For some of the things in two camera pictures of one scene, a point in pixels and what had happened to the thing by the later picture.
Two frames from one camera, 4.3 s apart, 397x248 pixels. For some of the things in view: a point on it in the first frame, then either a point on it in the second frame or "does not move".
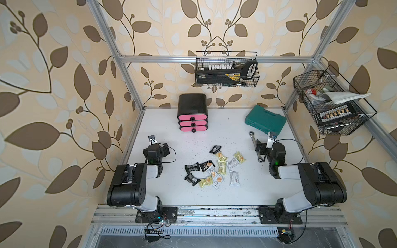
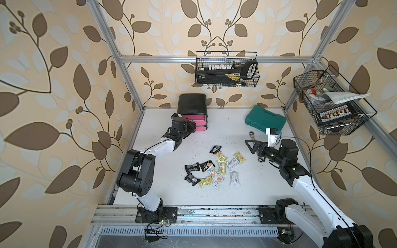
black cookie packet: x=192 y=180 does not move
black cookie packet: x=205 y=165 does not move
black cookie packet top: x=215 y=149 does not move
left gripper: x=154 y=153 -> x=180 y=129
